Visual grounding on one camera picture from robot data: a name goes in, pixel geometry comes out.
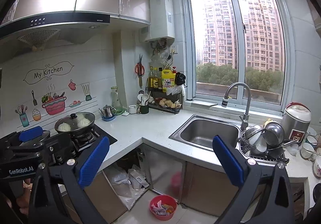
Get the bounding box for black gas stove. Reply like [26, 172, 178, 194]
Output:
[45, 123, 118, 162]

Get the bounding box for red trash bin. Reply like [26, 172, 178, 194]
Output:
[149, 195, 177, 221]

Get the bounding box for cooking oil bottle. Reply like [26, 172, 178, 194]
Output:
[148, 66, 162, 90]

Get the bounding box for black wire rack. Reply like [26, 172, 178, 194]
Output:
[145, 78, 183, 114]

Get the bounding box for white ceramic spoon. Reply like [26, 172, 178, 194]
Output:
[137, 94, 150, 106]

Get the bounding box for ginger root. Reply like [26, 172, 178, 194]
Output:
[159, 98, 181, 109]

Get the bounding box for dark green utensil cup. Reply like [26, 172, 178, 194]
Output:
[140, 104, 149, 114]

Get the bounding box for white mug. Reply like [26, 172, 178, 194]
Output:
[128, 104, 139, 114]

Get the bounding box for stainless steel sink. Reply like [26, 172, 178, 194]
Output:
[169, 115, 241, 152]

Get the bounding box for pan with buns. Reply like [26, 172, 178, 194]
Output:
[54, 112, 95, 135]

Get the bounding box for white water heater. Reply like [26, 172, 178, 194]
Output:
[147, 0, 175, 41]

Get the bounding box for yellow detergent bottle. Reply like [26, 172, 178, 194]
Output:
[162, 69, 176, 93]

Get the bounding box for steel bowls in rack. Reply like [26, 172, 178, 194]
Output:
[238, 121, 298, 164]

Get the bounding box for white rice cooker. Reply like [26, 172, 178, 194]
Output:
[281, 102, 312, 144]

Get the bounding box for red handled scissors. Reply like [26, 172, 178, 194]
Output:
[134, 55, 145, 88]

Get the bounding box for small steel teapot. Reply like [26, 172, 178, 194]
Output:
[99, 105, 116, 118]

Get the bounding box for blue teapot saucer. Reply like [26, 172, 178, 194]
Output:
[101, 115, 116, 121]

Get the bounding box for range hood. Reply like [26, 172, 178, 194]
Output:
[0, 12, 151, 64]

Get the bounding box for chrome kitchen faucet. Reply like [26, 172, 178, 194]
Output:
[221, 82, 252, 131]

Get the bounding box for plastic bag under counter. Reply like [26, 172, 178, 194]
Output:
[103, 163, 150, 210]

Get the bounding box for person's left hand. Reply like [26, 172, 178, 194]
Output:
[9, 178, 32, 216]

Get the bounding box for glass carafe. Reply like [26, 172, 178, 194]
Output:
[111, 86, 124, 115]

